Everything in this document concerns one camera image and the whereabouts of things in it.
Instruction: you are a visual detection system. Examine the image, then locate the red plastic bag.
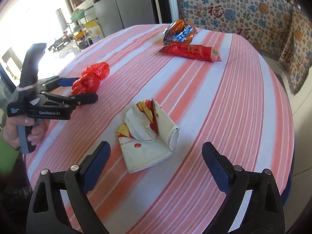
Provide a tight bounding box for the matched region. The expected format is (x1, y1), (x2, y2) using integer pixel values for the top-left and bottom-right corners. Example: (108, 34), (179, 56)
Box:
(71, 62), (110, 95)

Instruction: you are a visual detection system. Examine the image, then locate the crushed red white paper cup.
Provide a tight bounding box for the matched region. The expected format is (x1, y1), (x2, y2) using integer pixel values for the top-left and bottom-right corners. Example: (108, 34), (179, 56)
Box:
(117, 99), (180, 173)

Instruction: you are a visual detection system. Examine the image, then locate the crushed orange blue can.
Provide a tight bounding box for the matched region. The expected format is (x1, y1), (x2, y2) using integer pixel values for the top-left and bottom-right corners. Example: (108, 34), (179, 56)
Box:
(163, 19), (197, 45)

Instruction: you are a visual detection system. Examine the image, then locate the red snack wrapper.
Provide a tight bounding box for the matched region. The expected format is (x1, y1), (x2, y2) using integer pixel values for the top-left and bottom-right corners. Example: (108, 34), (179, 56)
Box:
(159, 43), (221, 62)

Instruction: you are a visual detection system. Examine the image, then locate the person left hand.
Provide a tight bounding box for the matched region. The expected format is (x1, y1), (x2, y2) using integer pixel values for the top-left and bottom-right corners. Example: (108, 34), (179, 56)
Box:
(3, 115), (50, 150)

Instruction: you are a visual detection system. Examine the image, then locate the storage shelf rack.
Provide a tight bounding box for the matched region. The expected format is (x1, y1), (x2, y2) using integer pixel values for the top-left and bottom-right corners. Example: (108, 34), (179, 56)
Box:
(65, 0), (100, 50)

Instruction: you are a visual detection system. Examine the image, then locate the yellow white cardboard box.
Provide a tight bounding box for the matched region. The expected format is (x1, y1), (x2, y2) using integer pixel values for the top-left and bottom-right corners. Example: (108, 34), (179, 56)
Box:
(84, 20), (104, 43)

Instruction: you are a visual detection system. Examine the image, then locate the pink striped tablecloth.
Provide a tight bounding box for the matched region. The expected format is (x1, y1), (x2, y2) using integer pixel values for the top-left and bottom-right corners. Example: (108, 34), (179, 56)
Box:
(27, 24), (294, 233)

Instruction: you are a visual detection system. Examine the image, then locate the grey refrigerator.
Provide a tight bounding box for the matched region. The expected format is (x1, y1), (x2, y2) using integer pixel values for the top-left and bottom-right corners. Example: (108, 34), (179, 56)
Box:
(92, 0), (159, 36)

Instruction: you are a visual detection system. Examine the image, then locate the patterned fu character cloth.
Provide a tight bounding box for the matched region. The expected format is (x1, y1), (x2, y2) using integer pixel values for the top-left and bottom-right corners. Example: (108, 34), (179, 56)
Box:
(177, 0), (293, 58)

